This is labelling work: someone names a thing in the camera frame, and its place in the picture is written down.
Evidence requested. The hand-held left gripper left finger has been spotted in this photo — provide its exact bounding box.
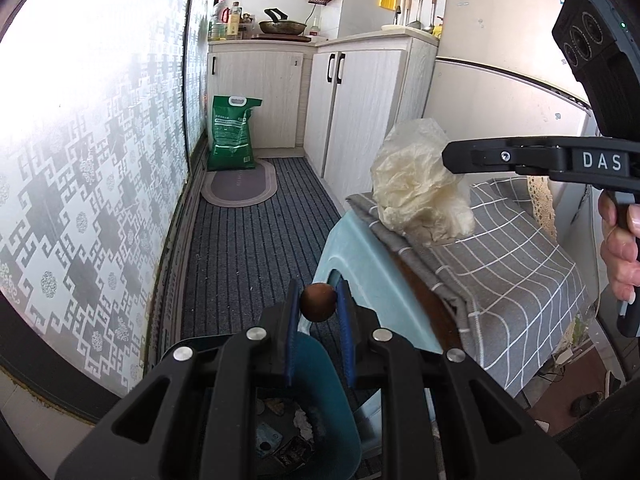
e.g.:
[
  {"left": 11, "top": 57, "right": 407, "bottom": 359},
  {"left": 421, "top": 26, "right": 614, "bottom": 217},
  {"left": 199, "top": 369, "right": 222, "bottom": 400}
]
[{"left": 55, "top": 280, "right": 303, "bottom": 480}]

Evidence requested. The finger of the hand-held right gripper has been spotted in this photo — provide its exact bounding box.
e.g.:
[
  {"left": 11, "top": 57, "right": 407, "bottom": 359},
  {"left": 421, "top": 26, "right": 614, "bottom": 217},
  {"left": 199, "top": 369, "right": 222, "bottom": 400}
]
[{"left": 442, "top": 135, "right": 572, "bottom": 177}]

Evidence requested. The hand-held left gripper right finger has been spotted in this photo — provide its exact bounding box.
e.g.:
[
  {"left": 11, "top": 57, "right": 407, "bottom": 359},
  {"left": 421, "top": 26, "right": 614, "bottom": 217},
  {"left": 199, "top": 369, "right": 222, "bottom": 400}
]
[{"left": 336, "top": 280, "right": 581, "bottom": 480}]

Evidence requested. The brown round nut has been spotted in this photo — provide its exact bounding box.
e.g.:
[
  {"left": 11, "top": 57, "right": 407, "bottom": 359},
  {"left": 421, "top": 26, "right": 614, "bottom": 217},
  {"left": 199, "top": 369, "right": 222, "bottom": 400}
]
[{"left": 300, "top": 283, "right": 335, "bottom": 322}]

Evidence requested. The teal plastic bin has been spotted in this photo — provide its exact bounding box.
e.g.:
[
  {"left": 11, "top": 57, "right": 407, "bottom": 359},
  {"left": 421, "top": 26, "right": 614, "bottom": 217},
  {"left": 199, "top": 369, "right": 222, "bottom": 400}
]
[{"left": 250, "top": 331, "right": 362, "bottom": 480}]

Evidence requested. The white plastic bag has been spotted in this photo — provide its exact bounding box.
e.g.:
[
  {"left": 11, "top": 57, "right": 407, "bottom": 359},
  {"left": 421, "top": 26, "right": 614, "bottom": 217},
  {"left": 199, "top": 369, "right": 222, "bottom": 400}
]
[{"left": 370, "top": 117, "right": 476, "bottom": 247}]

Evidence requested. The person's right hand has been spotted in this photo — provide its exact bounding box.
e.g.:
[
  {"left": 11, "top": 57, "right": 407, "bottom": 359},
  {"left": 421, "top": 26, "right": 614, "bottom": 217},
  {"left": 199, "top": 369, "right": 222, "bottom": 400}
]
[{"left": 598, "top": 191, "right": 640, "bottom": 307}]

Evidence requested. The cream lace cloth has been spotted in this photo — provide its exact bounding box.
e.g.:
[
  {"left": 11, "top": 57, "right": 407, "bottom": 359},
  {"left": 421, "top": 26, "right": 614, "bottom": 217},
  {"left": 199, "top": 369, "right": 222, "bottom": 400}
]
[{"left": 525, "top": 175, "right": 558, "bottom": 241}]

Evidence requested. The silver refrigerator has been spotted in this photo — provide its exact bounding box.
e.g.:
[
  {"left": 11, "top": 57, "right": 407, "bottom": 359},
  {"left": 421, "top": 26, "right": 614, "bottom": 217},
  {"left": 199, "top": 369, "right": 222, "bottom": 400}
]
[{"left": 425, "top": 0, "right": 616, "bottom": 211}]

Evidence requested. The pale blue plastic stool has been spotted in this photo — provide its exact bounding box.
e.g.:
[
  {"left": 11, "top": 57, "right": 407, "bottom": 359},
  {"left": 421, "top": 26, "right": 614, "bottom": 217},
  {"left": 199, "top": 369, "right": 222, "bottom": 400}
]
[{"left": 298, "top": 211, "right": 446, "bottom": 463}]

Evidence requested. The dark striped carpet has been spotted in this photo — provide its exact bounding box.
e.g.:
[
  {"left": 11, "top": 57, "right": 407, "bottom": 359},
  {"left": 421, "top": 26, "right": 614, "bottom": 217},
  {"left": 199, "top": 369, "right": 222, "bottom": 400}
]
[{"left": 180, "top": 157, "right": 361, "bottom": 341}]

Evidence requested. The brown wooden table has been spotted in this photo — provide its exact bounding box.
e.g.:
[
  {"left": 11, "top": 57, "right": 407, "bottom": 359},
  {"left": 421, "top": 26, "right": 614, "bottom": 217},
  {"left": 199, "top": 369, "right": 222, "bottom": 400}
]
[{"left": 387, "top": 252, "right": 468, "bottom": 356}]

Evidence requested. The grey checked tablecloth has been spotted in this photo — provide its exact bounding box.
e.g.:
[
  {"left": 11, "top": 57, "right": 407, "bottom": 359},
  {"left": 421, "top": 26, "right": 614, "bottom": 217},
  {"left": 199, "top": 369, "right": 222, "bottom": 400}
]
[{"left": 345, "top": 177, "right": 598, "bottom": 401}]

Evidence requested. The white double-door cabinet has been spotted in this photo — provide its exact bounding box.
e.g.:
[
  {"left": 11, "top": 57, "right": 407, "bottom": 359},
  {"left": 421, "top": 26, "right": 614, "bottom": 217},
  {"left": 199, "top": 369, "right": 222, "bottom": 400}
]
[{"left": 303, "top": 30, "right": 441, "bottom": 196}]

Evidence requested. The oval grey floor mat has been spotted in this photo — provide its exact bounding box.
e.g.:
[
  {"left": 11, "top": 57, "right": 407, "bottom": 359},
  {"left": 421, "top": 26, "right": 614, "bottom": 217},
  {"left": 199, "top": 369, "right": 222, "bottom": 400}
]
[{"left": 201, "top": 157, "right": 279, "bottom": 208}]

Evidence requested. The green rice bag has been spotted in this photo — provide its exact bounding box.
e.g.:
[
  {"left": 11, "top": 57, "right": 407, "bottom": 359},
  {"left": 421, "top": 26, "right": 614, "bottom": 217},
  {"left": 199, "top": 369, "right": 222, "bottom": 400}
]
[{"left": 206, "top": 94, "right": 263, "bottom": 172}]

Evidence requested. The white single-door cabinet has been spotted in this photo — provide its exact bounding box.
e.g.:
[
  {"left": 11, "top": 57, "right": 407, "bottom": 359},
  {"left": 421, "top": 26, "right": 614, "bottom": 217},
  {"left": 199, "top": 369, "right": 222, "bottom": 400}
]
[{"left": 206, "top": 40, "right": 316, "bottom": 151}]

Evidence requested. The dark shoe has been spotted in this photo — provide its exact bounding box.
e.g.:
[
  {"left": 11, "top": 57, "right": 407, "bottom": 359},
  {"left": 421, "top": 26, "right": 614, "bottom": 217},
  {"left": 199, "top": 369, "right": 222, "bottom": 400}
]
[{"left": 570, "top": 390, "right": 607, "bottom": 419}]

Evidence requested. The metal wok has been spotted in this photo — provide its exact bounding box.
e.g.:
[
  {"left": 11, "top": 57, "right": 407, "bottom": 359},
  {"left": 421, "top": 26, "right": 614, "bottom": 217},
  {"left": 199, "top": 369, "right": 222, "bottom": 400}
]
[{"left": 258, "top": 8, "right": 308, "bottom": 36}]

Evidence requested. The patterned frosted sliding door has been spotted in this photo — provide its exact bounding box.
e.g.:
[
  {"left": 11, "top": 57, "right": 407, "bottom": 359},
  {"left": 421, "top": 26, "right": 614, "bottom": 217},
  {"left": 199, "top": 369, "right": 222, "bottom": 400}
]
[{"left": 0, "top": 0, "right": 221, "bottom": 411}]

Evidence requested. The clear oil bottle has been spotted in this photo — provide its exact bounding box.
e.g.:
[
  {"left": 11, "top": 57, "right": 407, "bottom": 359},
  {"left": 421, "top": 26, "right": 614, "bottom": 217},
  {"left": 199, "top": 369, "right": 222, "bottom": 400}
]
[{"left": 211, "top": 0, "right": 229, "bottom": 41}]

